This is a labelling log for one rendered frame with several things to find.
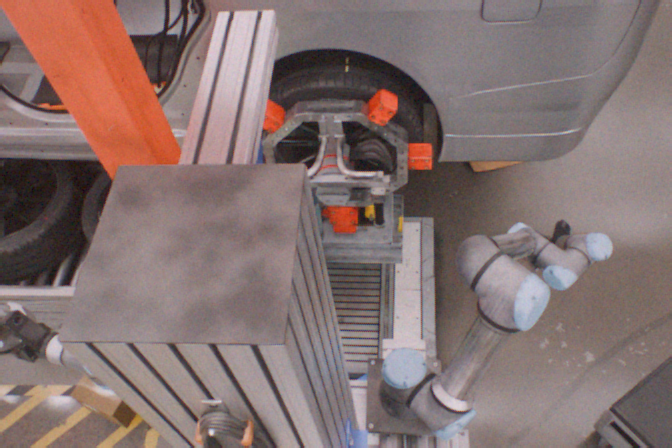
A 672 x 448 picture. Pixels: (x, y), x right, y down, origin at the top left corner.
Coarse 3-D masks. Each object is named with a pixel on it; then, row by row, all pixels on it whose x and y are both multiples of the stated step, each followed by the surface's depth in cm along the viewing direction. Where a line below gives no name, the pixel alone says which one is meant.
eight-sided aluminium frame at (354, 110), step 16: (288, 112) 218; (304, 112) 211; (320, 112) 211; (336, 112) 210; (352, 112) 209; (288, 128) 218; (384, 128) 214; (400, 128) 221; (272, 144) 225; (400, 144) 220; (272, 160) 233; (400, 160) 228; (400, 176) 235; (352, 192) 253; (368, 192) 251
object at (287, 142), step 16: (304, 128) 232; (352, 128) 235; (368, 128) 230; (288, 144) 241; (304, 144) 240; (352, 144) 243; (384, 144) 237; (288, 160) 249; (304, 160) 248; (368, 160) 245
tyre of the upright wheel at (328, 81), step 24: (288, 72) 221; (312, 72) 215; (336, 72) 213; (360, 72) 214; (384, 72) 219; (288, 96) 216; (312, 96) 216; (336, 96) 215; (360, 96) 214; (408, 96) 223; (408, 120) 222
